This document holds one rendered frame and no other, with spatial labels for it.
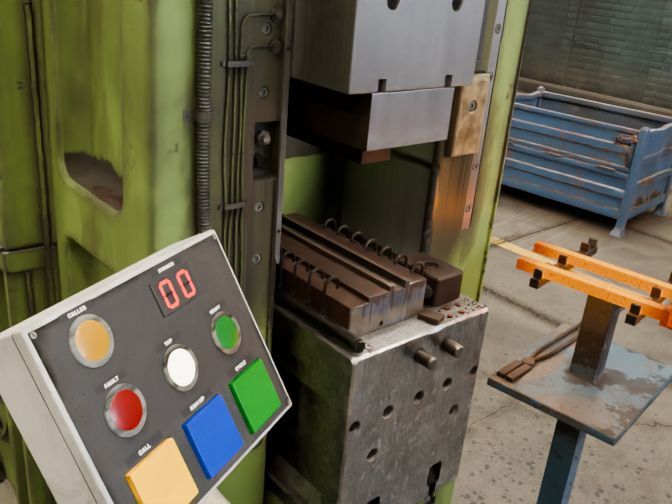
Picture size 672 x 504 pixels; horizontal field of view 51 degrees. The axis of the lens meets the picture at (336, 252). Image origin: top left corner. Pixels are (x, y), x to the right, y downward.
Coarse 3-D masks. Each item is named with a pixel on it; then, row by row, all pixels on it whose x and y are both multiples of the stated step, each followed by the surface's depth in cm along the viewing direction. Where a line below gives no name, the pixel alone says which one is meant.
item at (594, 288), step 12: (528, 264) 154; (540, 264) 154; (552, 276) 151; (564, 276) 149; (576, 276) 149; (576, 288) 148; (588, 288) 146; (600, 288) 145; (612, 288) 145; (612, 300) 144; (624, 300) 142; (636, 300) 141; (648, 300) 141; (648, 312) 139; (660, 312) 138; (660, 324) 137
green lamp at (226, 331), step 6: (222, 318) 94; (228, 318) 95; (216, 324) 93; (222, 324) 94; (228, 324) 95; (234, 324) 96; (216, 330) 92; (222, 330) 93; (228, 330) 94; (234, 330) 95; (222, 336) 93; (228, 336) 94; (234, 336) 95; (222, 342) 93; (228, 342) 94; (234, 342) 95; (228, 348) 93
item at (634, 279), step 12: (540, 240) 167; (540, 252) 165; (552, 252) 163; (564, 252) 161; (576, 252) 162; (576, 264) 160; (588, 264) 158; (600, 264) 156; (612, 276) 155; (624, 276) 153; (636, 276) 152; (648, 288) 150
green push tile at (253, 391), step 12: (252, 372) 96; (264, 372) 98; (228, 384) 92; (240, 384) 93; (252, 384) 95; (264, 384) 97; (240, 396) 92; (252, 396) 94; (264, 396) 96; (276, 396) 98; (240, 408) 92; (252, 408) 94; (264, 408) 96; (276, 408) 98; (252, 420) 93; (264, 420) 95; (252, 432) 93
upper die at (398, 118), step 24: (312, 96) 123; (336, 96) 119; (360, 96) 114; (384, 96) 114; (408, 96) 118; (432, 96) 122; (288, 120) 130; (312, 120) 125; (336, 120) 120; (360, 120) 115; (384, 120) 116; (408, 120) 120; (432, 120) 124; (360, 144) 116; (384, 144) 118; (408, 144) 122
